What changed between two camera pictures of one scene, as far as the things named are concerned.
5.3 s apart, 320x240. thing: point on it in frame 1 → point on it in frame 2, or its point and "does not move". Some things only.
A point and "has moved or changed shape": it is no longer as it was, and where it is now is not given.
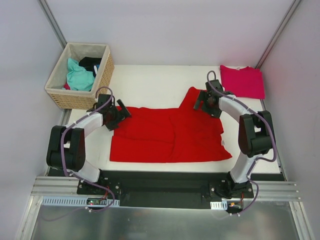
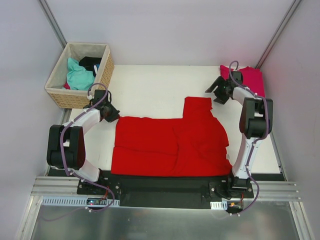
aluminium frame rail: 269,190 does not move
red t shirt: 179,134 has moved or changed shape
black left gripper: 117,115 → 111,113
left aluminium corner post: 60,36 does not move
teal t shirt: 78,78 does not move
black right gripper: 204,101 → 222,90
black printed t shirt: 91,64 does not move
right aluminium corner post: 291,12 does not move
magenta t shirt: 247,82 does not move
